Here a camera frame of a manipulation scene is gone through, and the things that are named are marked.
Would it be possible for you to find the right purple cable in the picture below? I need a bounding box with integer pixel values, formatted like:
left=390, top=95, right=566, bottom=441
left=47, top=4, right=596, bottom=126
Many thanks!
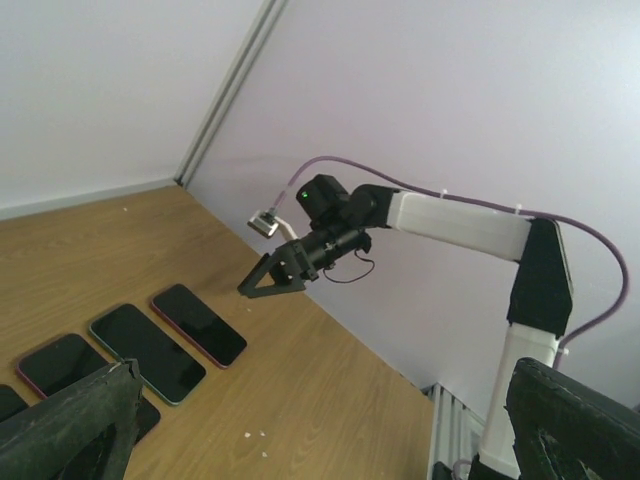
left=272, top=155, right=630, bottom=480

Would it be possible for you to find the phone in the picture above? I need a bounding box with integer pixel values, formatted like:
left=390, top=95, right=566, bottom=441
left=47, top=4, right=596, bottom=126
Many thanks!
left=88, top=304, right=206, bottom=406
left=14, top=333, right=162, bottom=446

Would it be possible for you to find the aluminium front rail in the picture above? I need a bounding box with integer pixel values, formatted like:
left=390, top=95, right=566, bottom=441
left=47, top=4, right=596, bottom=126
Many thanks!
left=423, top=384, right=484, bottom=479

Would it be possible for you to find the black phone face down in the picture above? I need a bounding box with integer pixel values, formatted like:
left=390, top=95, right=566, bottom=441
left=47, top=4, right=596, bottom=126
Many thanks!
left=150, top=284, right=248, bottom=369

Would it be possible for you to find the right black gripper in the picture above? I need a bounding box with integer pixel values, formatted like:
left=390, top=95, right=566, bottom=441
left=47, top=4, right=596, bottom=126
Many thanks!
left=237, top=240, right=319, bottom=299

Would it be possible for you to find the black smartphone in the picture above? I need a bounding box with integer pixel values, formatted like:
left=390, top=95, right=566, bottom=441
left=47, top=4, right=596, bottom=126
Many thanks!
left=0, top=384, right=29, bottom=422

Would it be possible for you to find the right aluminium corner post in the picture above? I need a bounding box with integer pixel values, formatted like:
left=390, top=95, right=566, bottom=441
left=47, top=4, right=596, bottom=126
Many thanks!
left=174, top=0, right=289, bottom=188

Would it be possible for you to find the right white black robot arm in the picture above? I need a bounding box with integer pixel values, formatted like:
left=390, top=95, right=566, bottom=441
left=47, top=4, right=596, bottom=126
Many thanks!
left=238, top=174, right=573, bottom=479

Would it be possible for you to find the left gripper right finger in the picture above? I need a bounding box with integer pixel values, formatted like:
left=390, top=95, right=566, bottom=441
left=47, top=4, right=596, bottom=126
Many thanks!
left=506, top=358, right=639, bottom=479

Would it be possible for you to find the white debris pile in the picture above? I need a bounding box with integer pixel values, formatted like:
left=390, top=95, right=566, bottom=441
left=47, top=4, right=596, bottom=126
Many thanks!
left=243, top=430, right=269, bottom=458

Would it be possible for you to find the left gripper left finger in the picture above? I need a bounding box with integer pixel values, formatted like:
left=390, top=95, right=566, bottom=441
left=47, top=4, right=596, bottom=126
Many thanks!
left=1, top=359, right=143, bottom=479

